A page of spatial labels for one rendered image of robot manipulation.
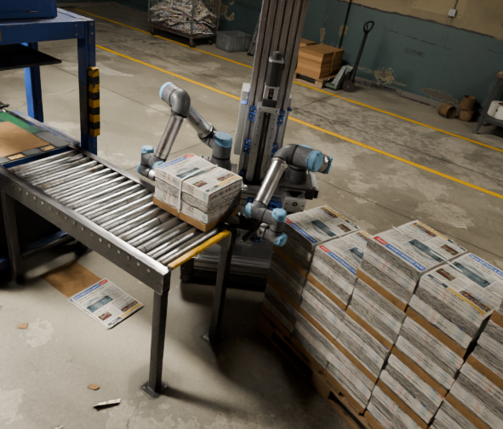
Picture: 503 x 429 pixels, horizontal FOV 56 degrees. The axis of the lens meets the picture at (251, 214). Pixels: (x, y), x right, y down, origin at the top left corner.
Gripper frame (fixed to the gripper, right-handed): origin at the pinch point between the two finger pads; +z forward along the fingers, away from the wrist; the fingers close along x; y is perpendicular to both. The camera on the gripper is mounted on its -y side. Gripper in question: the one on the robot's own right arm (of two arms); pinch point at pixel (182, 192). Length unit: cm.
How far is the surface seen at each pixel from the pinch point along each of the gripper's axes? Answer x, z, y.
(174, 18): 542, -514, -34
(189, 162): -5.0, 6.9, 23.7
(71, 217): -63, -18, 0
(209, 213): -21.8, 36.8, 12.1
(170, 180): -23.5, 11.0, 20.2
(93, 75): 6, -85, 44
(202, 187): -20.9, 30.1, 23.5
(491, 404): -24, 182, -5
